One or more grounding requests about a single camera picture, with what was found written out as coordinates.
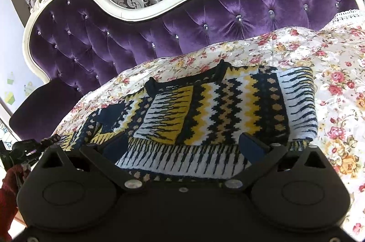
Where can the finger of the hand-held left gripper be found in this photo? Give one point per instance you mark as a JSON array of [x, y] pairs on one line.
[[51, 140]]

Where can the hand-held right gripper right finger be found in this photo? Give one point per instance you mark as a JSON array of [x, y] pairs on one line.
[[252, 149]]

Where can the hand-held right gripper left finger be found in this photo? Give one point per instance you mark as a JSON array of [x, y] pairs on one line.
[[114, 148]]

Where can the yellow black white patterned sweater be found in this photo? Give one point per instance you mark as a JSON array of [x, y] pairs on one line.
[[216, 105]]

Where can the person's left forearm red sleeve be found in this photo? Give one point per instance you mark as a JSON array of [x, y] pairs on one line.
[[8, 196]]

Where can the floral printed blanket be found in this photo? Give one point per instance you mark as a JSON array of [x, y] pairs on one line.
[[328, 65]]

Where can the purple tufted headboard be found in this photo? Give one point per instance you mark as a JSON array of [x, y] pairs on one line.
[[199, 14]]

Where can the white lace pillow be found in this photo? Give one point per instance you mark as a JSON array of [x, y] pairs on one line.
[[345, 18]]

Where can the green wall sticker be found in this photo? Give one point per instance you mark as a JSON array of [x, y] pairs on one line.
[[10, 79], [10, 98]]

